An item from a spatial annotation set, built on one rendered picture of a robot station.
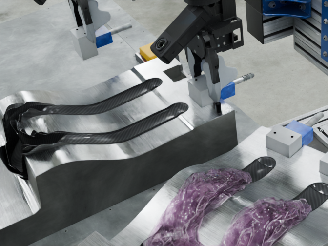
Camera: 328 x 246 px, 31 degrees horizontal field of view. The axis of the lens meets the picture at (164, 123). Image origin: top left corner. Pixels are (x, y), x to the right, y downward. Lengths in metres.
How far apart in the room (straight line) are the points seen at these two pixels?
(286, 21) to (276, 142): 0.63
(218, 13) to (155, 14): 2.40
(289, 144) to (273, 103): 1.59
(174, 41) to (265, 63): 1.88
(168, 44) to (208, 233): 0.33
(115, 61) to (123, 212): 0.52
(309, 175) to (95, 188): 0.36
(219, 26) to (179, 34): 0.07
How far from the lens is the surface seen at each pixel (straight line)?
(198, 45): 1.04
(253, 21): 1.60
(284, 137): 1.02
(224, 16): 1.04
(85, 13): 1.22
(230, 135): 1.11
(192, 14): 1.02
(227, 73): 1.07
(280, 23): 1.59
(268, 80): 2.74
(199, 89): 1.08
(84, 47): 1.27
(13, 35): 1.71
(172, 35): 1.02
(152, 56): 1.38
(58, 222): 1.04
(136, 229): 0.91
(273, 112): 2.54
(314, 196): 0.97
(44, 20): 1.75
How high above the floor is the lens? 1.53
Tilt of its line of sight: 37 degrees down
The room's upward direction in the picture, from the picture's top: 11 degrees counter-clockwise
